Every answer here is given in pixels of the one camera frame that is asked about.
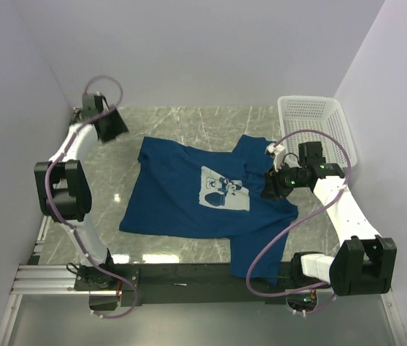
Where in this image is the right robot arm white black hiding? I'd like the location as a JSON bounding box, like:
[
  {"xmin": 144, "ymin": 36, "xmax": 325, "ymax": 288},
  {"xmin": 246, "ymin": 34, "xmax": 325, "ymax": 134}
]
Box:
[{"xmin": 261, "ymin": 141, "xmax": 397, "ymax": 296}]

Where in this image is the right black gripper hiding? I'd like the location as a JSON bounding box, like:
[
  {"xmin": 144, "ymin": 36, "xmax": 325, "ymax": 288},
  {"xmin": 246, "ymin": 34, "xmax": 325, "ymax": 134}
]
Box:
[{"xmin": 260, "ymin": 159, "xmax": 308, "ymax": 202}]

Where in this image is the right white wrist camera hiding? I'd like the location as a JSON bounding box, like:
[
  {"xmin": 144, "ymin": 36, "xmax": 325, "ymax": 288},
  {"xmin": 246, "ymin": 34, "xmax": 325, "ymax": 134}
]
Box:
[{"xmin": 265, "ymin": 143, "xmax": 286, "ymax": 172}]

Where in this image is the white perforated plastic basket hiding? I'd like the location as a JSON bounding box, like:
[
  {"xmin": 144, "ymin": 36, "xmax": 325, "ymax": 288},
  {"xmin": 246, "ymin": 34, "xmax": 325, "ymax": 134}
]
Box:
[{"xmin": 277, "ymin": 95, "xmax": 357, "ymax": 167}]

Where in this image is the aluminium frame rail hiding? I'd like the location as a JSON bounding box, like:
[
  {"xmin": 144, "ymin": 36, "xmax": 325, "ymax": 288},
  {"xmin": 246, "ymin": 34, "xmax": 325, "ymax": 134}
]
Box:
[{"xmin": 0, "ymin": 107, "xmax": 407, "ymax": 346}]

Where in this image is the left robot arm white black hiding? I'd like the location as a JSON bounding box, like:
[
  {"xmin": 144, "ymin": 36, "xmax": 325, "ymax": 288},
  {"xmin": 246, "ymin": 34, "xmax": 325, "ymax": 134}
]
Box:
[{"xmin": 34, "ymin": 92, "xmax": 129, "ymax": 290}]

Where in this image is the blue t-shirt with print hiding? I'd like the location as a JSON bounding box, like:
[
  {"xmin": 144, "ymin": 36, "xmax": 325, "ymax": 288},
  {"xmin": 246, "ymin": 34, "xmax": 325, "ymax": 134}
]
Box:
[{"xmin": 119, "ymin": 135, "xmax": 299, "ymax": 285}]

